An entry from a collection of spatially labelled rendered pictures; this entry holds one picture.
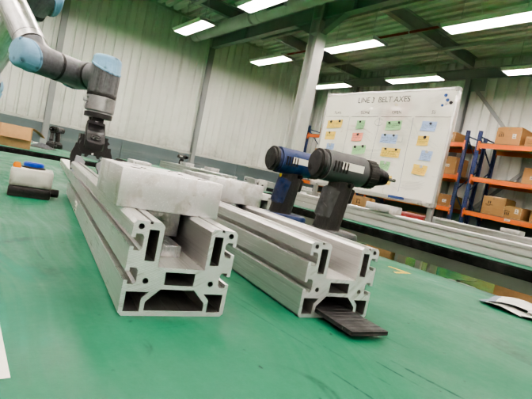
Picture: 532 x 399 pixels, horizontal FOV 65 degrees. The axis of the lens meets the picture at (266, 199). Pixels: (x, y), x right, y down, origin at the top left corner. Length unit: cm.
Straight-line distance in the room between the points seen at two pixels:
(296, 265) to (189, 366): 20
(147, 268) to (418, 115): 363
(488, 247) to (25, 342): 192
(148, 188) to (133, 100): 1240
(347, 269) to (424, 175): 324
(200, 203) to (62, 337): 20
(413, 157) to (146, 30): 1047
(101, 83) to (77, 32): 1144
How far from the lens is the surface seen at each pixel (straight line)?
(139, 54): 1306
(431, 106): 386
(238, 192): 75
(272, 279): 52
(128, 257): 38
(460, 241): 213
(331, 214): 80
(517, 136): 1094
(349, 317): 49
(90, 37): 1269
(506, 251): 205
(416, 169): 378
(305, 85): 965
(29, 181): 100
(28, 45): 120
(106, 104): 120
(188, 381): 30
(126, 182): 44
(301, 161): 96
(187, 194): 45
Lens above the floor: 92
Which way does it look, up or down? 3 degrees down
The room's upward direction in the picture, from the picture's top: 12 degrees clockwise
